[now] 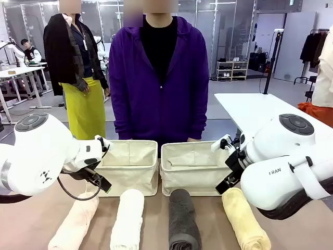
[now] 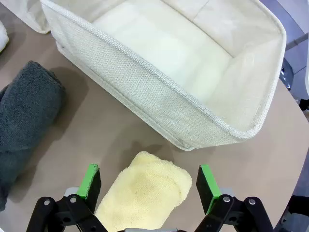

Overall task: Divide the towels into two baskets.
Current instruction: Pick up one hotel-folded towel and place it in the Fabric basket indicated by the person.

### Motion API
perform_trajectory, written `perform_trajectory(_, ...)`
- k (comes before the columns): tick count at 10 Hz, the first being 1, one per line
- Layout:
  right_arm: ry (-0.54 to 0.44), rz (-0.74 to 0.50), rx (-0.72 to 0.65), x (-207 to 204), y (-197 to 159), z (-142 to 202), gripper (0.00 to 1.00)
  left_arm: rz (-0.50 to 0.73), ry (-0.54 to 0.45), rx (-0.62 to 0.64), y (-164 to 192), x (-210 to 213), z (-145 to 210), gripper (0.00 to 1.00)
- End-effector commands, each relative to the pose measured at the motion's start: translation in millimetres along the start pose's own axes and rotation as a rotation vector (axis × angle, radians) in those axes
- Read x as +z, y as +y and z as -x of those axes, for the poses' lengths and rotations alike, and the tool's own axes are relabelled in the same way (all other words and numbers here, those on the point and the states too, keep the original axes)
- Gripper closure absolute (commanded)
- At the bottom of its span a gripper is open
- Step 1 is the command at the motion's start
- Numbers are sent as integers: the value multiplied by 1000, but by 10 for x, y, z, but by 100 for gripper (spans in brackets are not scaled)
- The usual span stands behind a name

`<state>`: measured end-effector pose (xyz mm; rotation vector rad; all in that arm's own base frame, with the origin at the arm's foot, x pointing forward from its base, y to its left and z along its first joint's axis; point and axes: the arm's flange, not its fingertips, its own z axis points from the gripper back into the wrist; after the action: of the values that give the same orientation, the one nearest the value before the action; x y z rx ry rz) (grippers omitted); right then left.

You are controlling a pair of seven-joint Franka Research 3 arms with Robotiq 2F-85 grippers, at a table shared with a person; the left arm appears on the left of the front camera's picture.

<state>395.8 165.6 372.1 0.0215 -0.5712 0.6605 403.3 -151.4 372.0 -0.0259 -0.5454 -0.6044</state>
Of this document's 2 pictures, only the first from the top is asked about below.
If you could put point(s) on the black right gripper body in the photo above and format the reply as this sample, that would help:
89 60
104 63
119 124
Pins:
235 164

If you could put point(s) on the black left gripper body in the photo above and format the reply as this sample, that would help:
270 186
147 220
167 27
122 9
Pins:
79 175

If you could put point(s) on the yellow towel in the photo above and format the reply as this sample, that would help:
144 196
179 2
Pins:
244 221

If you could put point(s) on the white towel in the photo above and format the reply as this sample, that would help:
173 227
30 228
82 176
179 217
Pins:
127 221

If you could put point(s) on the cream towel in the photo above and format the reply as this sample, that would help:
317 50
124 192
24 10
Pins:
75 224

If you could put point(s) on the grey towel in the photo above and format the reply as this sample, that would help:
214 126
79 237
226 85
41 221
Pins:
183 221

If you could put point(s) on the person's right forearm purple sleeve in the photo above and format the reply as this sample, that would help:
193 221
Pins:
122 119

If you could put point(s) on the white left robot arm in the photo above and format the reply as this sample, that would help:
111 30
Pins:
39 156

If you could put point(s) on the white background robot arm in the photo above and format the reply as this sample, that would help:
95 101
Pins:
13 48
100 45

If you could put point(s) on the person's left forearm purple sleeve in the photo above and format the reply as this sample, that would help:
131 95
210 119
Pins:
199 119

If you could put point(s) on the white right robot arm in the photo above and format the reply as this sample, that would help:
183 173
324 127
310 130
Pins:
281 166

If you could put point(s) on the yellow skirt person's left hand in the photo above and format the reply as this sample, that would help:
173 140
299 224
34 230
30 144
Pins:
106 91

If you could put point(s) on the yellow skirt person's right hand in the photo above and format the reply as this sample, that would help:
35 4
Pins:
84 86

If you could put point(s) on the cream fabric basket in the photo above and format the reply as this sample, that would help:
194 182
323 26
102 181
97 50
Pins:
192 177
135 177

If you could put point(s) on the white side table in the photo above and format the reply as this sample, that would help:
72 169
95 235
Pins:
255 109

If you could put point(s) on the person in yellow skirt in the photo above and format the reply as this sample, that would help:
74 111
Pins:
83 109

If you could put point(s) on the wooden shoe rack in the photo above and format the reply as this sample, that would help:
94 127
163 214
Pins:
232 70

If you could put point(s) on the person in purple hoodie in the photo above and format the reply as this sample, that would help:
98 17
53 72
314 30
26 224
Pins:
156 104

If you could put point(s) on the black bags pile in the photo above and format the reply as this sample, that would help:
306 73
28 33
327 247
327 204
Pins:
257 61

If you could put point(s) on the black rolling cart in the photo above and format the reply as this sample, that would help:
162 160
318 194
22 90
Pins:
310 88

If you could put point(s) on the white desk with legs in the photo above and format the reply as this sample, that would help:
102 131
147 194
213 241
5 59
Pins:
18 71

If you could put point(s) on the person in cream top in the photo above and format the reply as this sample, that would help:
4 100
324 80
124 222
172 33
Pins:
325 83

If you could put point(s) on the seated person in varsity jacket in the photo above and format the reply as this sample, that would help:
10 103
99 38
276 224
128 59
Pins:
31 52

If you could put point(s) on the clothes rack with dark coats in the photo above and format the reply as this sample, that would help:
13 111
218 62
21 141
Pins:
312 47

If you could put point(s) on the green exit sign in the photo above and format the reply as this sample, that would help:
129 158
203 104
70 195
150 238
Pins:
291 2

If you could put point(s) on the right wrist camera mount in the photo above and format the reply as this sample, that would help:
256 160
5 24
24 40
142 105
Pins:
219 144

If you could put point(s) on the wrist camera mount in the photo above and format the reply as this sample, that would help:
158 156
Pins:
219 144
102 142

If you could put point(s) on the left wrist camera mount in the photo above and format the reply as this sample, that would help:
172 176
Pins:
102 142

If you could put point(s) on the black camera pole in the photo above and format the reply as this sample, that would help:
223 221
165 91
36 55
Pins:
271 62

